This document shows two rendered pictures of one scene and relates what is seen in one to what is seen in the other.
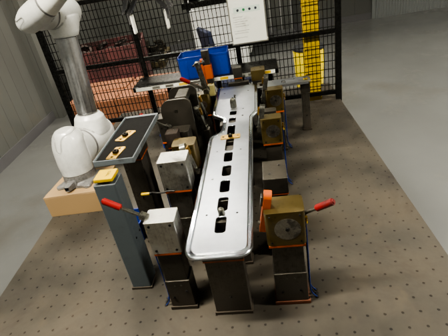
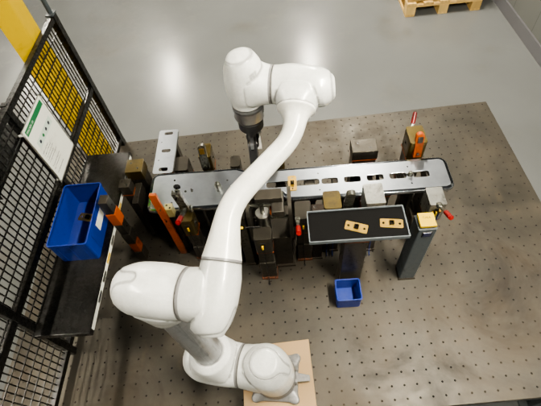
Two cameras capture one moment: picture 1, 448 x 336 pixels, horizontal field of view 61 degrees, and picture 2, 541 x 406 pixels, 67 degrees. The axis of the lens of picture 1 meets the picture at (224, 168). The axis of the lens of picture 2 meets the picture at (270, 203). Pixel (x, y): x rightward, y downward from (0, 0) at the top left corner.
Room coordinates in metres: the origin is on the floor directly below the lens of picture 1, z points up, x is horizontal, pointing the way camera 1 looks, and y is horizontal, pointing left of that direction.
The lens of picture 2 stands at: (1.64, 1.07, 2.50)
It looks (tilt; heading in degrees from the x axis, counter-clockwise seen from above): 55 degrees down; 266
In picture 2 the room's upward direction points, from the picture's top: 9 degrees counter-clockwise
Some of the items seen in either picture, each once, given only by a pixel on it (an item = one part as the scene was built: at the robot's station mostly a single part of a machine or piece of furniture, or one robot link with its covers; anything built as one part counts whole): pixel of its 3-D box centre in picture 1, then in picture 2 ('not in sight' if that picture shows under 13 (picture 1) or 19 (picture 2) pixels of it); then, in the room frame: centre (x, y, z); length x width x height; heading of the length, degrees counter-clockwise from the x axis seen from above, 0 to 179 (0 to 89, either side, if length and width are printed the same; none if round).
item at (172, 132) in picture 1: (182, 173); (317, 234); (1.40, 0.18, 0.90); 0.05 x 0.05 x 0.40; 81
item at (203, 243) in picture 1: (232, 139); (296, 182); (1.44, -0.06, 1.00); 1.38 x 0.22 x 0.02; 171
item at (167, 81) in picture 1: (205, 75); (89, 233); (2.38, 0.01, 1.02); 0.90 x 0.22 x 0.03; 81
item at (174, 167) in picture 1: (181, 205); (369, 222); (1.16, 0.18, 0.90); 0.13 x 0.08 x 0.41; 81
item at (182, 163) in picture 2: not in sight; (188, 178); (1.96, -0.34, 0.84); 0.12 x 0.07 x 0.28; 81
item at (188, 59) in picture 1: (205, 62); (81, 221); (2.38, 0.00, 1.10); 0.30 x 0.17 x 0.13; 82
